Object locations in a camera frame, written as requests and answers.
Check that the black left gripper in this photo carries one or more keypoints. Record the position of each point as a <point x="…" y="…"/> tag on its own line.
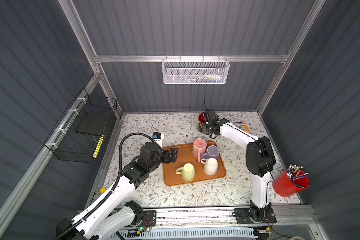
<point x="173" y="154"/>

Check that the black mug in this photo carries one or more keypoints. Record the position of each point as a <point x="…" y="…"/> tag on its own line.
<point x="201" y="121"/>

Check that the light green mug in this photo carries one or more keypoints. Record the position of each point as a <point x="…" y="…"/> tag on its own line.
<point x="187" y="172"/>

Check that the pink mug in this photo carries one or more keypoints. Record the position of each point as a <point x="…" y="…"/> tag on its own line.
<point x="199" y="148"/>

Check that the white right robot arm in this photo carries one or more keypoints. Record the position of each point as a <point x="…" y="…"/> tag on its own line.
<point x="260" y="158"/>

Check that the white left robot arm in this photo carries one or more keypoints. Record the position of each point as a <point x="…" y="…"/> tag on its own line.
<point x="98" y="222"/>

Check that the purple mug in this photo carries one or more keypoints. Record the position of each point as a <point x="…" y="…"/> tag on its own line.
<point x="211" y="152"/>

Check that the white mug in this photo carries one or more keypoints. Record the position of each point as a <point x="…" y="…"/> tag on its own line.
<point x="210" y="166"/>

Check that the orange wooden tray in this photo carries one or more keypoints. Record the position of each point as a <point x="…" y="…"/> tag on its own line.
<point x="185" y="156"/>

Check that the highlighter marker pack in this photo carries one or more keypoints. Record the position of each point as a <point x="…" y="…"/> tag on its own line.
<point x="243" y="126"/>

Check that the markers in white basket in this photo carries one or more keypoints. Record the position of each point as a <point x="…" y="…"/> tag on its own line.
<point x="208" y="79"/>

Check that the yellow marker in basket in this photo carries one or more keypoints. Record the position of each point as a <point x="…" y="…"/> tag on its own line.
<point x="98" y="147"/>

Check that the black foam pad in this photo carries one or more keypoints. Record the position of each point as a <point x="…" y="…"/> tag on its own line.
<point x="92" y="124"/>

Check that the red pencil cup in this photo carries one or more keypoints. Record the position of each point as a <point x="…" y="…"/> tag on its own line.
<point x="284" y="187"/>

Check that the white wire wall basket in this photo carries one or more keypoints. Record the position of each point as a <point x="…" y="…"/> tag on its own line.
<point x="177" y="71"/>

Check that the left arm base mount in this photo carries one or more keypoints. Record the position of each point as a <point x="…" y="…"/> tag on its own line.
<point x="148" y="218"/>

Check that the black wire wall basket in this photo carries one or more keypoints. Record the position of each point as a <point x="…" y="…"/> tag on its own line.
<point x="66" y="144"/>

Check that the white ventilated cable duct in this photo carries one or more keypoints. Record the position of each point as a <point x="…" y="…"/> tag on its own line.
<point x="191" y="233"/>

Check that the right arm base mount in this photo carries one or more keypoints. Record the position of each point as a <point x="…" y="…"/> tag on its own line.
<point x="255" y="215"/>

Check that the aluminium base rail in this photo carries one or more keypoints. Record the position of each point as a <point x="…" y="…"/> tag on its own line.
<point x="226" y="216"/>

